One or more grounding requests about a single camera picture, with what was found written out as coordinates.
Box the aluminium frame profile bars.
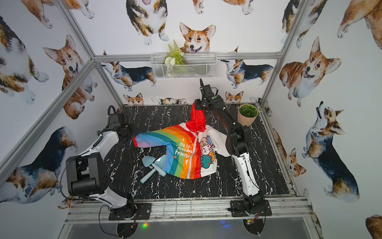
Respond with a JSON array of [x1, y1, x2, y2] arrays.
[[1, 1, 308, 185]]

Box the rainbow red hooded kids jacket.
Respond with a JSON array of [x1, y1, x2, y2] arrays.
[[133, 104, 231, 180]]

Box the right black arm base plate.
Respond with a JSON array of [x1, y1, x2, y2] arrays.
[[227, 200, 272, 217]]

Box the green fern with white flower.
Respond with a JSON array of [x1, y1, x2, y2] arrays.
[[164, 40, 185, 77]]

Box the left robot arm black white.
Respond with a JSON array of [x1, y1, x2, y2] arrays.
[[64, 123, 138, 209]]

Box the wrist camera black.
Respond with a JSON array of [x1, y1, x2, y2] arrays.
[[200, 78, 218, 101], [107, 105, 125, 128]]

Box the light blue toy shovel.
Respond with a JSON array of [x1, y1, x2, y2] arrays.
[[142, 155, 167, 177]]

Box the aluminium front mounting rail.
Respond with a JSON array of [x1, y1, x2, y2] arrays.
[[65, 197, 312, 224]]

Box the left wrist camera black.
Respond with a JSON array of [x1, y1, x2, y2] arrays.
[[107, 105, 125, 128]]

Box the pink pot with green plant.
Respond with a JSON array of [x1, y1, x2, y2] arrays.
[[238, 104, 259, 127]]

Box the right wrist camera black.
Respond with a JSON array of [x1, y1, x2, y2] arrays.
[[200, 78, 218, 101]]

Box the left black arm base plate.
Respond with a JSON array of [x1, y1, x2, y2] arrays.
[[108, 203, 152, 221]]

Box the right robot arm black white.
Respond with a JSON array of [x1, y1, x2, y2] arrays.
[[195, 87, 265, 215]]

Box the white wire mesh basket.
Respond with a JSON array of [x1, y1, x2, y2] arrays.
[[150, 53, 217, 79]]

